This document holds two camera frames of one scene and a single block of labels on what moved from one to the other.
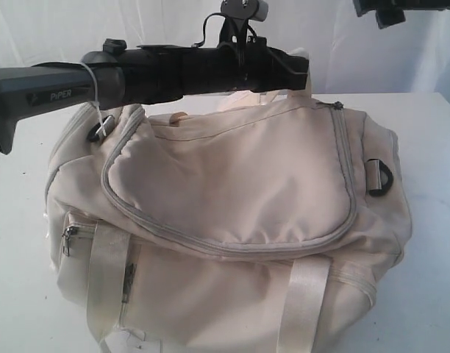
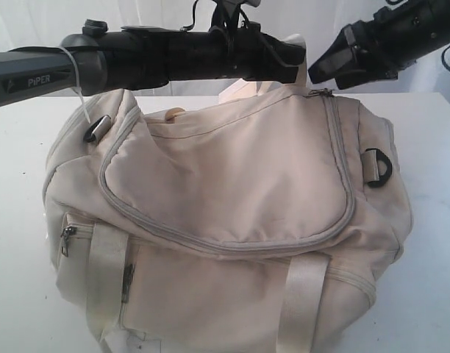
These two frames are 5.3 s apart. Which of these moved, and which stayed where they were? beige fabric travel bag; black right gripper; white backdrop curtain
Moved: black right gripper
Stayed: beige fabric travel bag; white backdrop curtain
